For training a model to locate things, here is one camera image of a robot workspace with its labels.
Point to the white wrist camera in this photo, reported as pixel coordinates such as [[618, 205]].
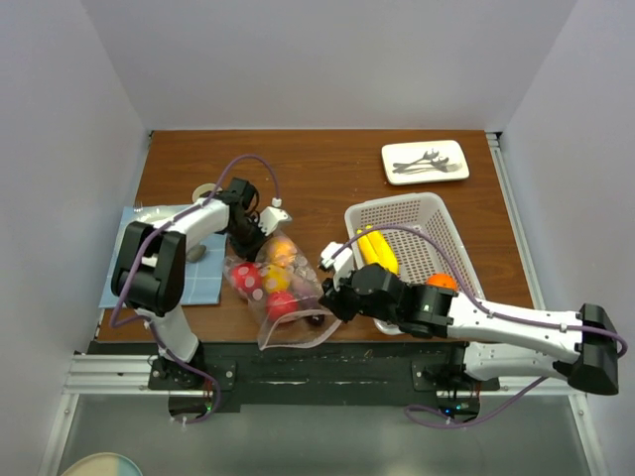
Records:
[[272, 218], [337, 259]]

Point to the beige mug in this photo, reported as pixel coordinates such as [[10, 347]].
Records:
[[202, 190]]

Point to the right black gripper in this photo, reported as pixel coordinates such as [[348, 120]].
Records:
[[332, 300]]

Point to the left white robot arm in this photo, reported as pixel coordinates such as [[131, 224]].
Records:
[[150, 271]]

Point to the white plastic basket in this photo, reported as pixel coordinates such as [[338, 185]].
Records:
[[418, 260]]

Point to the pastel round plate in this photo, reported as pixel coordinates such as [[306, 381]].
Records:
[[104, 464]]

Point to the white round plate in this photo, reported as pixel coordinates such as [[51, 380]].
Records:
[[148, 214]]

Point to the fake red apple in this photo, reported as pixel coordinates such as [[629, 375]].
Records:
[[247, 281], [280, 304]]

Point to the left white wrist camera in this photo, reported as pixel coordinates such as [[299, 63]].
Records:
[[272, 218]]

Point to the fake purple eggplant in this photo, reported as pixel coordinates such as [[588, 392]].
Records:
[[307, 293]]

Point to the fake yellow banana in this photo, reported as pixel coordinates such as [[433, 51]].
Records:
[[375, 249]]

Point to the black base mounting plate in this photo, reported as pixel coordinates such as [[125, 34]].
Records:
[[224, 377]]

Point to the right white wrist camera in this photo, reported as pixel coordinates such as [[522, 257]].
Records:
[[337, 259]]

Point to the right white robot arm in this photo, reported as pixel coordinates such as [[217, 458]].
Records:
[[580, 347]]

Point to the fake orange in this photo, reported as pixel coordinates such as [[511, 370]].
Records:
[[443, 281]]

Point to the clear zip top bag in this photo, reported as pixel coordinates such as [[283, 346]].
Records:
[[291, 331]]

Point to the silver spoon on cloth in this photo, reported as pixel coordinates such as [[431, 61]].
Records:
[[196, 253]]

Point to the silver spoon on plate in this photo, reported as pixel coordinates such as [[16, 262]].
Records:
[[432, 154], [423, 160]]

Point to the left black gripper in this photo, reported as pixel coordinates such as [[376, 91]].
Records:
[[249, 252]]

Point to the silver fork on plate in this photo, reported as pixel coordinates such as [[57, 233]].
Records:
[[428, 167]]

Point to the aluminium rail frame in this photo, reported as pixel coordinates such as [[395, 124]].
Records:
[[547, 432]]

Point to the blue checkered cloth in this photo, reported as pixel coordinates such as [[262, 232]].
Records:
[[203, 279]]

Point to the fake yellow lemon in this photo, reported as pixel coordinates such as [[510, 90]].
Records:
[[275, 279]]

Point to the white rectangular plate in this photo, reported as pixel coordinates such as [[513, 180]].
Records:
[[406, 152]]

